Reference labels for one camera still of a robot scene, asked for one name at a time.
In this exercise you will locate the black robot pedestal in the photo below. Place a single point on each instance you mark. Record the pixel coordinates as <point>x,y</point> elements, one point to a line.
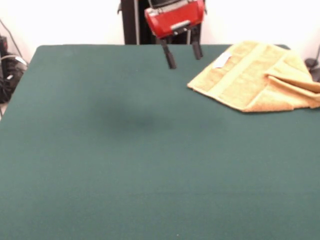
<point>130,25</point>

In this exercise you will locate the black stand base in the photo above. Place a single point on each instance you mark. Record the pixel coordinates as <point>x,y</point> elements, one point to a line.
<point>311,62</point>

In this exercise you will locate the dark green table cloth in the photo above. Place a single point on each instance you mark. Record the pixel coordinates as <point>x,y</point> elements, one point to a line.
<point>100,150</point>

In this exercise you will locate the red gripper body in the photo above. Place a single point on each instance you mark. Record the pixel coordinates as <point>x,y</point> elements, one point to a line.
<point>172,21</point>

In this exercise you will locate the black power strip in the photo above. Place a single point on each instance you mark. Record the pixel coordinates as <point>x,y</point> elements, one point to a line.
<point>3,43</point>

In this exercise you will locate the orange terry towel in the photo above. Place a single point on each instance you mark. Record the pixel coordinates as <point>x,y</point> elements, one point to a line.
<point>250,80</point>

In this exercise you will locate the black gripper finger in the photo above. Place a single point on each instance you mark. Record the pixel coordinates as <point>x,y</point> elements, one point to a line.
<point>168,55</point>
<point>196,45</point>

